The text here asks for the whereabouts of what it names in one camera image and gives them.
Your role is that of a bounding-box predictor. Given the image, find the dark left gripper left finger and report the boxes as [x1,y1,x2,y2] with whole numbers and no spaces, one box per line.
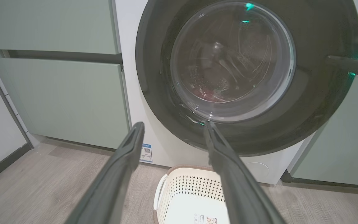
[66,122,145,224]

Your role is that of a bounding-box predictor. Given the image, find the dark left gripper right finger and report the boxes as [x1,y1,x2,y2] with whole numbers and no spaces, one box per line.
[204,121,287,224]

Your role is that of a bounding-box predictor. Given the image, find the red garment white stripes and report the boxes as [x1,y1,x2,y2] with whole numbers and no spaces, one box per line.
[194,88,231,104]

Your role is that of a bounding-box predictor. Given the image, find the dark round washing machine door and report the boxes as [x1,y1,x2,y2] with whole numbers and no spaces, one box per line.
[135,0,358,156]

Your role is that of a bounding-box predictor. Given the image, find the white front-load washing machine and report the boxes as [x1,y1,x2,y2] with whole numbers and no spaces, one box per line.
[112,0,358,185]

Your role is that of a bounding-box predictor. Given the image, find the round white filter cover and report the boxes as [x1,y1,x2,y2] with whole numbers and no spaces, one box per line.
[245,162,270,180]

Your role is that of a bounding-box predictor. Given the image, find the basket product label sticker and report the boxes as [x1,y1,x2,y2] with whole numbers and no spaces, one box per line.
[194,214,218,224]

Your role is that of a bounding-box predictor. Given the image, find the blue energy label sticker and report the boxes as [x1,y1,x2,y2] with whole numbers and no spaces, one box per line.
[140,143,153,163]

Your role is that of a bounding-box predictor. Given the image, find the cream laundry basket brown rim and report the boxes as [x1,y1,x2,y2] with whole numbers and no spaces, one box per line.
[153,166,233,224]

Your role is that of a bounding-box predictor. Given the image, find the pale green cabinet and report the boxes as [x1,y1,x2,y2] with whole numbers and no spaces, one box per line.
[0,0,132,150]
[281,19,358,189]

